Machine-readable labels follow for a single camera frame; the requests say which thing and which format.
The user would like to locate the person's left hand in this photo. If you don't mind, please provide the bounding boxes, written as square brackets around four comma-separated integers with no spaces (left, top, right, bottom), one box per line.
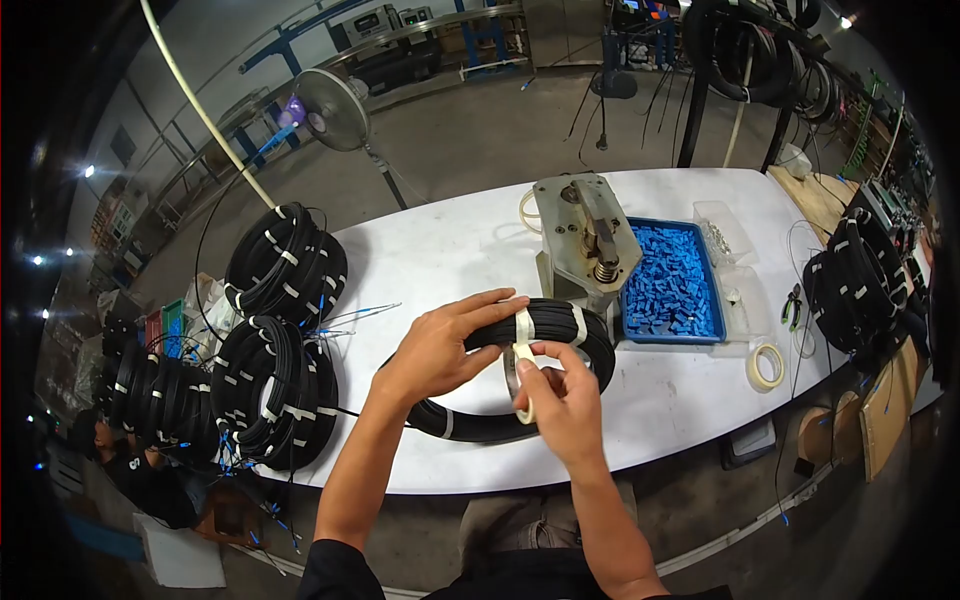
[372,288,531,413]

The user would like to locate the person's right hand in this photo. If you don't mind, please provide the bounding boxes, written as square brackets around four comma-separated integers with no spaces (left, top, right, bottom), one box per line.
[513,340,606,476]

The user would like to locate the person's left thumb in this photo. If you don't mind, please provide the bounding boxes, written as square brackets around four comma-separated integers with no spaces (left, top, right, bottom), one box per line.
[459,342,519,374]

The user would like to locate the person's right fingers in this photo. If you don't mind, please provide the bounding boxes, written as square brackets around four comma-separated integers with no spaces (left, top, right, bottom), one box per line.
[551,363,603,410]

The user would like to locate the person's left index finger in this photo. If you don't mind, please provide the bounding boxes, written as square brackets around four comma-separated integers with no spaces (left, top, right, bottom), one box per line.
[457,297,531,340]

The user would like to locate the person's right thumb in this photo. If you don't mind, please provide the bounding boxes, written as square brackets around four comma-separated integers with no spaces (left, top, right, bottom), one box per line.
[513,357,552,410]

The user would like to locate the person's left middle finger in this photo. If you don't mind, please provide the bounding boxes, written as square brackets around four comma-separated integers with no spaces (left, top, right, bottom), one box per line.
[442,288,521,316]

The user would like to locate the person's right index finger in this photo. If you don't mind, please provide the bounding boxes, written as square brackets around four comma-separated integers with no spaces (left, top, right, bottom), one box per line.
[533,340,595,380]

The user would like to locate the cream tape roll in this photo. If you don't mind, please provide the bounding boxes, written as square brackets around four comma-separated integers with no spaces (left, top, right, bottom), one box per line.
[747,342,786,393]
[503,307,539,426]

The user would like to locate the black cable coil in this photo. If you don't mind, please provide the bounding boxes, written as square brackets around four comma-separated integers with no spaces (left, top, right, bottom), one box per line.
[378,297,618,444]

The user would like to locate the white plastic tube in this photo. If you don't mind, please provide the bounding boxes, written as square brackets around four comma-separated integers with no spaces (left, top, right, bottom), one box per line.
[518,188,543,235]

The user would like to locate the metal press machine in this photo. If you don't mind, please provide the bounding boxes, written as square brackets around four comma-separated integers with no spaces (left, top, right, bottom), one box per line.
[532,171,645,316]

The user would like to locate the pile of blue connectors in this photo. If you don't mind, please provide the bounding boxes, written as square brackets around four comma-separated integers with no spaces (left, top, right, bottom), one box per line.
[626,224,718,338]

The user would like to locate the person's legs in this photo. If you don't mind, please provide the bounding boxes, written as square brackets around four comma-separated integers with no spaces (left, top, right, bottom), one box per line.
[457,480,640,558]

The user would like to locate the blue plastic tray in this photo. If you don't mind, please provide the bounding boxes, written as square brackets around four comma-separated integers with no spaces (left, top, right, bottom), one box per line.
[619,216,728,347]

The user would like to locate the grey box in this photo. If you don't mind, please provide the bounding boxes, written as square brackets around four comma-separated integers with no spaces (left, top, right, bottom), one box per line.
[720,415,778,472]

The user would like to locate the pile of small metal parts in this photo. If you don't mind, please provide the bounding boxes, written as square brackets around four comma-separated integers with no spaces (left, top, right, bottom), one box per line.
[700,220,734,258]

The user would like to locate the clear plastic box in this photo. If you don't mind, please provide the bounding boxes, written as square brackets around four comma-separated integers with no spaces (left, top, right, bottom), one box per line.
[692,198,756,268]
[712,265,775,355]

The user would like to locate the person's body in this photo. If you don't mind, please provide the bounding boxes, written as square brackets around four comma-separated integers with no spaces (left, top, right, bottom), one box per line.
[296,536,736,600]

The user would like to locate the grey standing fan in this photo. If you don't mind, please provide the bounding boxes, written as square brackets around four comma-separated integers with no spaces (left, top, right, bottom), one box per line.
[293,68,411,212]

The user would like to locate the conveyor line with machines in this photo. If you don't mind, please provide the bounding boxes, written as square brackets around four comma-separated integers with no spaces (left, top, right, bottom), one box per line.
[238,0,528,100]

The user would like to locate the wooden board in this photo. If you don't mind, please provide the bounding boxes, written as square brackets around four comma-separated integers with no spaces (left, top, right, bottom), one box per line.
[765,164,861,243]

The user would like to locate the coloured plastic bins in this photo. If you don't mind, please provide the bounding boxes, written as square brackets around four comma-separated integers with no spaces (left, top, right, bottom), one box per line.
[141,297,189,359]

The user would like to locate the cardboard sheet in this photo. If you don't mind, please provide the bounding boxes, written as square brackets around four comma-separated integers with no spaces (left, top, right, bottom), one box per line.
[858,336,932,483]

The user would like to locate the white pipe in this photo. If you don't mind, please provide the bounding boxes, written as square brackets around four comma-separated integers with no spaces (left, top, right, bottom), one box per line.
[139,0,278,210]

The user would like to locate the white box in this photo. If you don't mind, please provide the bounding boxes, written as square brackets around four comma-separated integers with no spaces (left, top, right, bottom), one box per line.
[133,513,228,591]

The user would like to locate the stack of black cable coils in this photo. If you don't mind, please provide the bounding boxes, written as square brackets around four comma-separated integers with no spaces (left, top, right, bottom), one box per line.
[801,207,913,355]
[223,201,350,332]
[101,339,223,464]
[210,314,341,474]

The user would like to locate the green handled pliers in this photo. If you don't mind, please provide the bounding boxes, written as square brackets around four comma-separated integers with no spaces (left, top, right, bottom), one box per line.
[779,282,804,333]

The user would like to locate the rack with black cables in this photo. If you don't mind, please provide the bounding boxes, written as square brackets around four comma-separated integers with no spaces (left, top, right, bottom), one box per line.
[677,0,852,175]

